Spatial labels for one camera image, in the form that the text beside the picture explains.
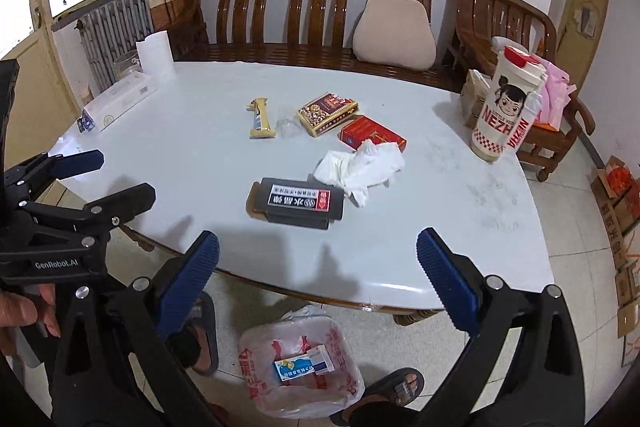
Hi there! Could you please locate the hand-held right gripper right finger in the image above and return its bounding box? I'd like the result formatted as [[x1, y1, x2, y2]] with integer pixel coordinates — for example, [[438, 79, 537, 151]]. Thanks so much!
[[415, 228, 586, 427]]

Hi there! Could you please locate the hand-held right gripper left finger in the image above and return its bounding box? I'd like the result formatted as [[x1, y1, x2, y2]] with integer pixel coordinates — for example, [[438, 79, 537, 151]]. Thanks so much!
[[50, 231, 223, 427]]

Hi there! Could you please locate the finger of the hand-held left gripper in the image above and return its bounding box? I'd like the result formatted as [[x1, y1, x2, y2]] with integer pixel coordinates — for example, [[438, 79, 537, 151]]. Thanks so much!
[[4, 150, 105, 202], [25, 183, 157, 238]]

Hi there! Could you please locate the black box with label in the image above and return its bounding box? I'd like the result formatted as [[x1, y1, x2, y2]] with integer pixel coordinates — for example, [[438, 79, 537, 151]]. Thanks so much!
[[248, 177, 346, 230]]

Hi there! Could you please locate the white tissue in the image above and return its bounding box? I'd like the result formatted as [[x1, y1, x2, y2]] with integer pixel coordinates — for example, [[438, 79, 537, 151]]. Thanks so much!
[[313, 139, 406, 208]]

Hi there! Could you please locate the yellow snack wrapper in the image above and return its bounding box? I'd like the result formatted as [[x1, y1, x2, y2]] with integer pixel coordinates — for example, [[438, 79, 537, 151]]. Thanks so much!
[[246, 96, 277, 139]]

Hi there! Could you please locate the red box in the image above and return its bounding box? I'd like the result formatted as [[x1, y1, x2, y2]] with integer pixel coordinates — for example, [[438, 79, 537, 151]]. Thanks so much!
[[337, 116, 407, 152]]

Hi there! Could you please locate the clear plastic packaging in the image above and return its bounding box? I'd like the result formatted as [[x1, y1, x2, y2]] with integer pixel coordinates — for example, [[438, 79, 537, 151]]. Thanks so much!
[[276, 104, 306, 138]]

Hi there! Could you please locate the yellow brown snack box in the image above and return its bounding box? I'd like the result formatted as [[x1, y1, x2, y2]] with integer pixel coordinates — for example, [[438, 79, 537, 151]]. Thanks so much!
[[297, 92, 360, 138]]

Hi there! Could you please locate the person's left hand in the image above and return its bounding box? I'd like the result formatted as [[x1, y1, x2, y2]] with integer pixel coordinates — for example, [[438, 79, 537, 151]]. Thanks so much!
[[0, 283, 61, 356]]

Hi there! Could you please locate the person's left foot in sandal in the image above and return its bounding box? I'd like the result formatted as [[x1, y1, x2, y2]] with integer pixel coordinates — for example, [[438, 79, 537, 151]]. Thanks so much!
[[170, 292, 220, 377]]

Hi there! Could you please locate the person's foot in sandal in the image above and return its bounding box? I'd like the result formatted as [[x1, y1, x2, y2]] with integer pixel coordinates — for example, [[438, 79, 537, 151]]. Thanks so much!
[[170, 292, 220, 377], [330, 367, 426, 427]]

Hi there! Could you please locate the long white box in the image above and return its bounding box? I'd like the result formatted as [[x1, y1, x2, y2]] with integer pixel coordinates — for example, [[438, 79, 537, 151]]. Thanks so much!
[[82, 72, 157, 132]]

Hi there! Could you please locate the yellow framed window door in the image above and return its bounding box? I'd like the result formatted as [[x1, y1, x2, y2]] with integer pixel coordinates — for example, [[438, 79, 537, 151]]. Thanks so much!
[[0, 0, 137, 168]]

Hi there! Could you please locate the clear glass jar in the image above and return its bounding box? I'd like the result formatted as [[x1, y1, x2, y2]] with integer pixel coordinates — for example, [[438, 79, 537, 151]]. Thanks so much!
[[113, 51, 142, 82]]

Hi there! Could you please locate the person's right foot in sandal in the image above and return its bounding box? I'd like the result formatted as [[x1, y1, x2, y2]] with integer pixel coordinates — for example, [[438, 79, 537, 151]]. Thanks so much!
[[330, 367, 426, 427]]

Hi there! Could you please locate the grey radiator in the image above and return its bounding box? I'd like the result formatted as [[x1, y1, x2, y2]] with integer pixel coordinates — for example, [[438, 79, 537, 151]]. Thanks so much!
[[77, 0, 155, 94]]

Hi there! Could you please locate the blue yellow small box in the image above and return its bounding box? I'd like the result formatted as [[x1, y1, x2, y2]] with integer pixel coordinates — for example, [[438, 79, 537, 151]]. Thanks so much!
[[272, 357, 317, 383]]

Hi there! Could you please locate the white paper towel roll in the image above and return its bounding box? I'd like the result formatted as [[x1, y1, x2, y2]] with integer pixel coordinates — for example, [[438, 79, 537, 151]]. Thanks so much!
[[136, 31, 175, 75]]

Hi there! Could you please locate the white blue small box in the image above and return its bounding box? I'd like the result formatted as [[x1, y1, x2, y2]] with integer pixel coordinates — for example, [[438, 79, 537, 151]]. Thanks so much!
[[306, 345, 337, 375]]

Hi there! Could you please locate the large white printed cup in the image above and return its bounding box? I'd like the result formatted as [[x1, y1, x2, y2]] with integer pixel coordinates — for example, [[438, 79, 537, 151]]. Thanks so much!
[[471, 46, 547, 162]]

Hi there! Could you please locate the plain cardboard box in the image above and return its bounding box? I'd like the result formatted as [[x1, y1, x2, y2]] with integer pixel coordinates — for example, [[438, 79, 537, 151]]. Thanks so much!
[[614, 262, 640, 308], [617, 302, 640, 339]]

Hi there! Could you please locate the beige paper bag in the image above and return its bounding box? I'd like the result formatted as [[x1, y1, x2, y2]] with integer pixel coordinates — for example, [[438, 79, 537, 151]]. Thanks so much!
[[460, 69, 493, 128]]

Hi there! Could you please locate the brown wooden bench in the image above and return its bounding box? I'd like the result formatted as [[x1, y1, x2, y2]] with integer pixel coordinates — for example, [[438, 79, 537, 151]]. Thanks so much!
[[167, 0, 473, 92]]

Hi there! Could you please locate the open cardboard box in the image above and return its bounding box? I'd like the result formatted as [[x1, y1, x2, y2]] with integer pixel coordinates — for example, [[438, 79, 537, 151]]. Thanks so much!
[[587, 155, 640, 233]]

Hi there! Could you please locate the flat cardboard sheet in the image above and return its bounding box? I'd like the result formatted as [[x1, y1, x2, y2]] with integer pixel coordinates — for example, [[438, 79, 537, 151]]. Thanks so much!
[[622, 337, 640, 369]]

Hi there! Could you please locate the pink plastic bag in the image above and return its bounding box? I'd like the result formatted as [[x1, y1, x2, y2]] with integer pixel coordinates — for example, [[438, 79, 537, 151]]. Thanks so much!
[[532, 57, 576, 132]]

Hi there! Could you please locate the beige seat cushion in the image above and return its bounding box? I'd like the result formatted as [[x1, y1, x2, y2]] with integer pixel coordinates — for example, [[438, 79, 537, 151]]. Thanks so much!
[[352, 0, 438, 72]]

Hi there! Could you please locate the brown wooden armchair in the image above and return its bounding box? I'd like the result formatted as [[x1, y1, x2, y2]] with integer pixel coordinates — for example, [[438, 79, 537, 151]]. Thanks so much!
[[457, 0, 596, 182]]

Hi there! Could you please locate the paper note on door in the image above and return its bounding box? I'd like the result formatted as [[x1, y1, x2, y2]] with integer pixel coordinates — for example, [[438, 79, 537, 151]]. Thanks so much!
[[580, 4, 599, 38]]

